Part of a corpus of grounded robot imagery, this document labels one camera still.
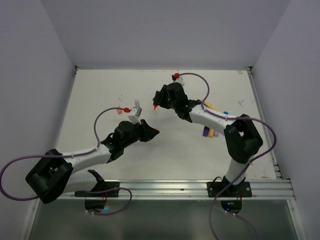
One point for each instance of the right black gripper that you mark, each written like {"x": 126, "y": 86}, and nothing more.
{"x": 159, "y": 99}

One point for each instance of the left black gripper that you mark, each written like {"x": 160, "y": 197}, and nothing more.
{"x": 148, "y": 132}

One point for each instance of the pastel orange highlighter body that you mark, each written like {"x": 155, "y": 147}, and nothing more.
{"x": 137, "y": 103}

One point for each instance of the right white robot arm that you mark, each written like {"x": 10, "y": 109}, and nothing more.
{"x": 242, "y": 138}

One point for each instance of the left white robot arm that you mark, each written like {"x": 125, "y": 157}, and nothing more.
{"x": 51, "y": 176}

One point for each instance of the purple highlighter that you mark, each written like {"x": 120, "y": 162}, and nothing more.
{"x": 206, "y": 131}

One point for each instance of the pastel yellow highlighter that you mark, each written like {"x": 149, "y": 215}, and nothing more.
{"x": 211, "y": 133}

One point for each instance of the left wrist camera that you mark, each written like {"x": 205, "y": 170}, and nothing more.
{"x": 134, "y": 115}

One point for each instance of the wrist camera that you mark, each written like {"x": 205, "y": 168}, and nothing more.
{"x": 134, "y": 115}
{"x": 180, "y": 80}

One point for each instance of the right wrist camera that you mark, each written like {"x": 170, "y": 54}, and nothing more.
{"x": 180, "y": 80}

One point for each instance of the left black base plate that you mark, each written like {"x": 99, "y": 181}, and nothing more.
{"x": 99, "y": 185}

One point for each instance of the aluminium rail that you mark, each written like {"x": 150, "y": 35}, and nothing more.
{"x": 276, "y": 189}

